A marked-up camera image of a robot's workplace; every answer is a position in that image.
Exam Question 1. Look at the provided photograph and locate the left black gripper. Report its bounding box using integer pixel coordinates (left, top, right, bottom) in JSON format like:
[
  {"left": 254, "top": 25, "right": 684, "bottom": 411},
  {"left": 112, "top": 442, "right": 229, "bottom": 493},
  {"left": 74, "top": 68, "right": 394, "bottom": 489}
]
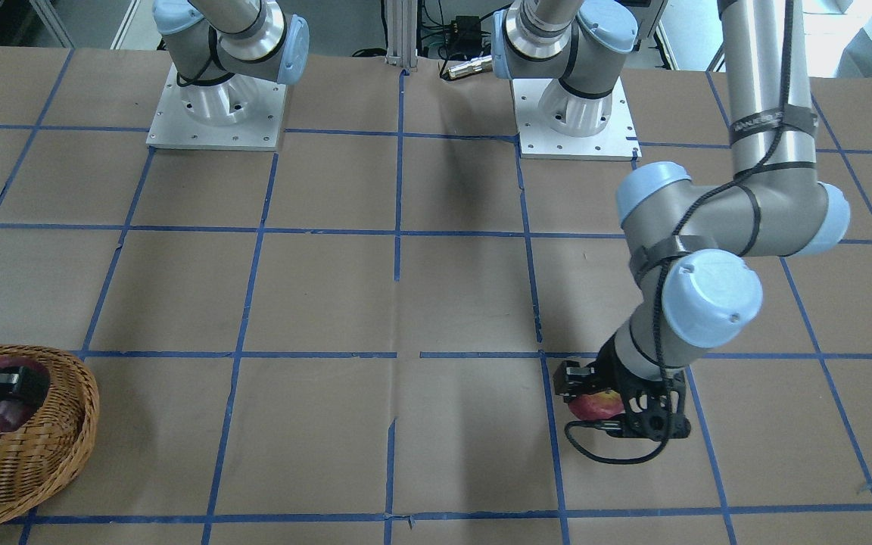
[{"left": 554, "top": 339, "right": 691, "bottom": 441}]

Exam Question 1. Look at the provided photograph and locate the dark red apple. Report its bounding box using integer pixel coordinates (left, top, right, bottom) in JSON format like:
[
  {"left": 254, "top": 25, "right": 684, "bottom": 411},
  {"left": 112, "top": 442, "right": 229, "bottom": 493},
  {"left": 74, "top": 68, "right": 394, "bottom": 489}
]
[{"left": 0, "top": 355, "right": 51, "bottom": 432}]

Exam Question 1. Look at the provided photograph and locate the red yellow apple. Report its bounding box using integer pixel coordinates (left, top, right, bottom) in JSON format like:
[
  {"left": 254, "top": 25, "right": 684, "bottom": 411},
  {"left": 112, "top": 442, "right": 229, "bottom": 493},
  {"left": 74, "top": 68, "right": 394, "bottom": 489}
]
[{"left": 568, "top": 389, "right": 625, "bottom": 423}]

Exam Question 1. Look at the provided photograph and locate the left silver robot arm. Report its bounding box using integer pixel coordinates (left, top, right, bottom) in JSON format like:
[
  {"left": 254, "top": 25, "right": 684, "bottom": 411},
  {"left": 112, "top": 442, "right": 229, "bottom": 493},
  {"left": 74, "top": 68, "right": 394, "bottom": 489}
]
[{"left": 553, "top": 1, "right": 851, "bottom": 442}]

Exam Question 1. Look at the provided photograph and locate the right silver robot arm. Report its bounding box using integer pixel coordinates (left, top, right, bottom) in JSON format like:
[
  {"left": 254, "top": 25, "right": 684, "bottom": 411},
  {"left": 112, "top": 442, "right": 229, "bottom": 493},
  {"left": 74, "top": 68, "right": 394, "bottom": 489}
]
[{"left": 0, "top": 1, "right": 310, "bottom": 422}]

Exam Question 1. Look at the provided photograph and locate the woven wicker basket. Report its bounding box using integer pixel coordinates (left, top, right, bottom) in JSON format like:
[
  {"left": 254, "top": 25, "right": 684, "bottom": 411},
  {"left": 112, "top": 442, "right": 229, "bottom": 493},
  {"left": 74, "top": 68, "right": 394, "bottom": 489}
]
[{"left": 0, "top": 344, "right": 100, "bottom": 524}]

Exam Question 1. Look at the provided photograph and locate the silver cylindrical connector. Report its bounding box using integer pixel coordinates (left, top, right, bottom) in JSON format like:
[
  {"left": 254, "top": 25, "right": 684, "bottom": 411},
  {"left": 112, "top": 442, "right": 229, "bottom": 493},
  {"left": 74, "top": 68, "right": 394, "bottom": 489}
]
[{"left": 440, "top": 55, "right": 494, "bottom": 82}]

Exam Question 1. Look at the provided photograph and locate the black power adapter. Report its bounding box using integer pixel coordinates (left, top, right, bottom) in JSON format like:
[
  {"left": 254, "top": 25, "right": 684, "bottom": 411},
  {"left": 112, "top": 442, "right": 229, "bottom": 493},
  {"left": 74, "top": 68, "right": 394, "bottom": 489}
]
[{"left": 449, "top": 15, "right": 482, "bottom": 55}]

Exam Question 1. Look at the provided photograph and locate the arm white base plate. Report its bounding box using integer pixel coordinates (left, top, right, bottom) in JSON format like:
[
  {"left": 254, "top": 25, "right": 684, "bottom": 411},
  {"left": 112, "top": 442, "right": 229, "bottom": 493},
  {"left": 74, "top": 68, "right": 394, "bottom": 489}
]
[
  {"left": 512, "top": 77, "right": 643, "bottom": 161},
  {"left": 146, "top": 67, "right": 288, "bottom": 152}
]

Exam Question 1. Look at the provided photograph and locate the aluminium frame post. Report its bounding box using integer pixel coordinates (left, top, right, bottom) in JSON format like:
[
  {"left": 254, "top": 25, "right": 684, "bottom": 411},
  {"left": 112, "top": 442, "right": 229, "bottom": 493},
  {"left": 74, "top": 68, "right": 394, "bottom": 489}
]
[{"left": 383, "top": 0, "right": 419, "bottom": 73}]

